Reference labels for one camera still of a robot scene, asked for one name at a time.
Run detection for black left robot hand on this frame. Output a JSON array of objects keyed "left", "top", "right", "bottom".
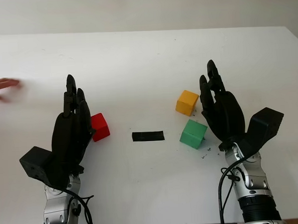
[{"left": 43, "top": 73, "right": 100, "bottom": 187}]

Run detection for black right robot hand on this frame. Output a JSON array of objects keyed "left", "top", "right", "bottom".
[{"left": 197, "top": 58, "right": 248, "bottom": 151}]

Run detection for red cube block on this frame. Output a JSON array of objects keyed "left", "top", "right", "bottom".
[{"left": 90, "top": 112, "right": 111, "bottom": 143}]

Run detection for green cube block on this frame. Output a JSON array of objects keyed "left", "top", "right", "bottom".
[{"left": 178, "top": 118, "right": 209, "bottom": 150}]

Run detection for yellow cube block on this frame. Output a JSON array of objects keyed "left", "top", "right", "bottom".
[{"left": 174, "top": 89, "right": 201, "bottom": 116}]

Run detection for black tape strip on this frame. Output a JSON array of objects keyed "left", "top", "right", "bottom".
[{"left": 132, "top": 130, "right": 165, "bottom": 143}]

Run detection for person's bare hand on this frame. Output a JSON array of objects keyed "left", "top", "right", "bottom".
[{"left": 0, "top": 77, "right": 22, "bottom": 102}]

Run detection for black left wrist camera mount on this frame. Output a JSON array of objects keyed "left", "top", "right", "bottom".
[{"left": 18, "top": 145, "right": 55, "bottom": 186}]

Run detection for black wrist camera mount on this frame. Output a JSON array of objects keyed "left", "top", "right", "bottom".
[
  {"left": 235, "top": 106, "right": 286, "bottom": 160},
  {"left": 18, "top": 145, "right": 55, "bottom": 186}
]

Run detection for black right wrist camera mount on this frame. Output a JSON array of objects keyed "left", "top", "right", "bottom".
[{"left": 235, "top": 106, "right": 286, "bottom": 160}]

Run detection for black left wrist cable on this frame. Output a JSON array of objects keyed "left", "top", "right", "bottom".
[{"left": 59, "top": 185, "right": 96, "bottom": 224}]

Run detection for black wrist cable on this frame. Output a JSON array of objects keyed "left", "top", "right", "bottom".
[
  {"left": 216, "top": 159, "right": 248, "bottom": 224},
  {"left": 59, "top": 185, "right": 96, "bottom": 224}
]

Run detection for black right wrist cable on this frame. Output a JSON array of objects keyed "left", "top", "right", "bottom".
[{"left": 216, "top": 159, "right": 248, "bottom": 224}]

